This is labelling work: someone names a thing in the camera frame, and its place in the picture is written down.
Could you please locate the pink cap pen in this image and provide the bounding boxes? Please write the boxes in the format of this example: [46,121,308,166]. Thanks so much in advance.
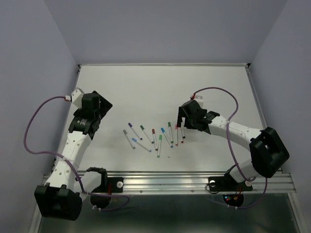
[175,124,179,147]

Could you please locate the black cap pen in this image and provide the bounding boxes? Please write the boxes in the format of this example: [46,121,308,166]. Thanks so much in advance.
[181,121,185,139]

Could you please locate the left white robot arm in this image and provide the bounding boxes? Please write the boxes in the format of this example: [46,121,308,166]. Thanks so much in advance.
[34,88,113,221]

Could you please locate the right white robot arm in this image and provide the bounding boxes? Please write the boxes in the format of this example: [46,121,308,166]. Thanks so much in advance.
[177,100,290,189]

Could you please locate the purple cap pen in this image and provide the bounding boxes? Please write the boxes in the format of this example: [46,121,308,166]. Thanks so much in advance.
[128,122,143,140]

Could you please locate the dark red cap pen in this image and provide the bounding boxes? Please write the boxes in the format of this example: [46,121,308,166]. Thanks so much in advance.
[152,129,158,151]

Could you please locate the grey cap pen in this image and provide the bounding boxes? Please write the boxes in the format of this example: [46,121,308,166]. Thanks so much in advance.
[123,130,136,149]

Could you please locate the dark green cap pen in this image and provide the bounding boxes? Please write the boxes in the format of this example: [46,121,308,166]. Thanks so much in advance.
[140,125,154,144]

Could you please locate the light blue cap pen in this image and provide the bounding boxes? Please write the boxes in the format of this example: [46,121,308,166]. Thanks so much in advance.
[132,137,152,152]

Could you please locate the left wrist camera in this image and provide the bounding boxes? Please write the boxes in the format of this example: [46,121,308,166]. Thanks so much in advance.
[71,87,85,108]

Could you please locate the aluminium front rail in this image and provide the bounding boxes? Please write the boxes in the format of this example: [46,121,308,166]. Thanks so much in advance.
[41,170,296,194]

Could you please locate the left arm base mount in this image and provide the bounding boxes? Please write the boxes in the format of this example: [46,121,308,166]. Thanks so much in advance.
[82,167,130,212]

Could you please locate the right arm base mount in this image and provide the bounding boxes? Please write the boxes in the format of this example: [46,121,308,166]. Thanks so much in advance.
[205,166,253,207]

